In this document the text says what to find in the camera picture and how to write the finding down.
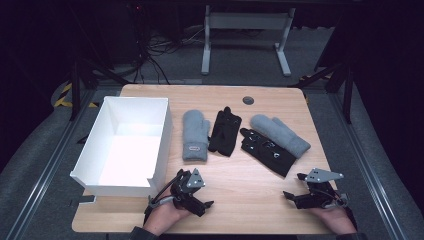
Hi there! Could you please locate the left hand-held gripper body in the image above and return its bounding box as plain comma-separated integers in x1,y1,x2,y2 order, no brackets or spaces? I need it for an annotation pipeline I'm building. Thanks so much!
169,167,206,205

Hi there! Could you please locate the black metal stand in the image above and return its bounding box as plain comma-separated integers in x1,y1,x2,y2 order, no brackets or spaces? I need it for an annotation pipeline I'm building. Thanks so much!
68,58,131,122
288,63,354,124

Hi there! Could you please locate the dark cabinet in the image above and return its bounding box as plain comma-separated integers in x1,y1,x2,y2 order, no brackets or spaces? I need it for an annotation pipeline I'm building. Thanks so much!
99,1,148,66

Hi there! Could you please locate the plain black glove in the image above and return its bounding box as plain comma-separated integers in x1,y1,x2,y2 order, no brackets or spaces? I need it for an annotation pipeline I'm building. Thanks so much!
208,106,243,158

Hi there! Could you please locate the white box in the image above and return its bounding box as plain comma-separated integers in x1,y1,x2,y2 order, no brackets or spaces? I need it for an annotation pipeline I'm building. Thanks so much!
69,96,174,198

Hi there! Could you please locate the grey knit mitten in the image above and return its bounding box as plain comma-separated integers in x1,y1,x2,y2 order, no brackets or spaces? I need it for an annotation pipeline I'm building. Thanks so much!
249,114,312,159
181,109,212,162

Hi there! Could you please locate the white metal desk frame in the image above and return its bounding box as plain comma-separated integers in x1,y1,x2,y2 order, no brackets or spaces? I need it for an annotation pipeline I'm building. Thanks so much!
200,4,297,78

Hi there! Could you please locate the black glove with small print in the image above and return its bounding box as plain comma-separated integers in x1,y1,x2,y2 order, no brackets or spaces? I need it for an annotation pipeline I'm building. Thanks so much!
239,127,297,178

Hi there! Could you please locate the bundle of black floor cables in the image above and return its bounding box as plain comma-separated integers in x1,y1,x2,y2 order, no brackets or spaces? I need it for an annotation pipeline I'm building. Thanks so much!
133,26,208,84

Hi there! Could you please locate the yellow and black floor tape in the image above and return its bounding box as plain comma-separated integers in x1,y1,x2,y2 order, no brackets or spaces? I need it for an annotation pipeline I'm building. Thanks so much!
53,82,99,108

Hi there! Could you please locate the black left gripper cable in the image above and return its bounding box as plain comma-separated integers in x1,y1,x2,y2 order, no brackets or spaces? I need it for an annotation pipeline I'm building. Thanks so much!
143,169,185,225

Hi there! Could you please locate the person's right hand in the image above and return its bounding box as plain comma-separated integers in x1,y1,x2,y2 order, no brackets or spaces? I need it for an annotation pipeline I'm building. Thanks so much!
308,206,358,235

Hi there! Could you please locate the black right gripper strap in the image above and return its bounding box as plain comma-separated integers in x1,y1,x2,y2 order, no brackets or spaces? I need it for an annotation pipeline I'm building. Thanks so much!
344,206,358,232

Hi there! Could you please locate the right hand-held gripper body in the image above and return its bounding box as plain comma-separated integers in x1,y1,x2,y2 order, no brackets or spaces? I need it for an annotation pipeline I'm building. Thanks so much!
304,168,348,209

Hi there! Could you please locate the person's left hand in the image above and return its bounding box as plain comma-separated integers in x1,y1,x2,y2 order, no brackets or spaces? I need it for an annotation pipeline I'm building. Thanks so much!
143,193,193,236

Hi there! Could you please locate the aluminium floor rail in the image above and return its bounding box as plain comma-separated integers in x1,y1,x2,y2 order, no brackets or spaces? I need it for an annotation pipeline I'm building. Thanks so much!
6,89,96,240
328,93,406,240

